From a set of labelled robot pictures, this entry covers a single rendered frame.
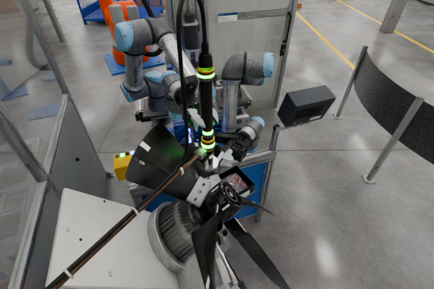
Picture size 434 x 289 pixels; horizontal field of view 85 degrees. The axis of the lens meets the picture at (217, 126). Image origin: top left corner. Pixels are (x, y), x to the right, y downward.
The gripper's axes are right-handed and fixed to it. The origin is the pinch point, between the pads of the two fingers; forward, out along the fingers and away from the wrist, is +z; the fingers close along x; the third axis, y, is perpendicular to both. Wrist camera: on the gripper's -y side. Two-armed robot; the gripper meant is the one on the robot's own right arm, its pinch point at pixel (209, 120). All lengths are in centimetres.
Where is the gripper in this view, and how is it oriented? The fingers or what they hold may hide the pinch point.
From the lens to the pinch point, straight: 70.0
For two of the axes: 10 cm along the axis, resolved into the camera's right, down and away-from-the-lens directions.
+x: -8.7, 3.1, -3.8
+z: 4.9, 5.5, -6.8
